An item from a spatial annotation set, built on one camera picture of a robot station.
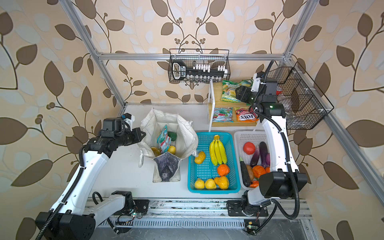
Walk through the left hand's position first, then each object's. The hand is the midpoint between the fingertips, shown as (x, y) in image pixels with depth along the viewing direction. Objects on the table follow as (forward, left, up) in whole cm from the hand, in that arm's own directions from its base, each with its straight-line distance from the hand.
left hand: (146, 132), depth 75 cm
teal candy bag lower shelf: (+17, -41, -5) cm, 45 cm away
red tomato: (+2, -58, -18) cm, 60 cm away
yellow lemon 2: (-19, -28, -20) cm, 39 cm away
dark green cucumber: (-13, -52, -16) cm, 56 cm away
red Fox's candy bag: (+18, -56, -5) cm, 59 cm away
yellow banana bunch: (-3, -3, -16) cm, 16 cm away
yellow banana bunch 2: (+1, -39, -21) cm, 45 cm away
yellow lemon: (+1, -11, -20) cm, 23 cm away
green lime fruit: (+11, -10, -19) cm, 24 cm away
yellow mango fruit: (-4, -28, -19) cm, 35 cm away
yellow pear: (-18, -40, -18) cm, 47 cm away
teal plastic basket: (-9, -38, -23) cm, 45 cm away
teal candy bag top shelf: (+3, -7, -12) cm, 14 cm away
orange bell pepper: (-12, -60, -18) cm, 64 cm away
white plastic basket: (+10, -53, -18) cm, 57 cm away
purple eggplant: (+2, -66, -21) cm, 69 cm away
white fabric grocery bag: (-12, -10, -17) cm, 23 cm away
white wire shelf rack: (+20, -35, +11) cm, 42 cm away
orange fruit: (-12, -41, -18) cm, 46 cm away
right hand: (+16, -49, +14) cm, 53 cm away
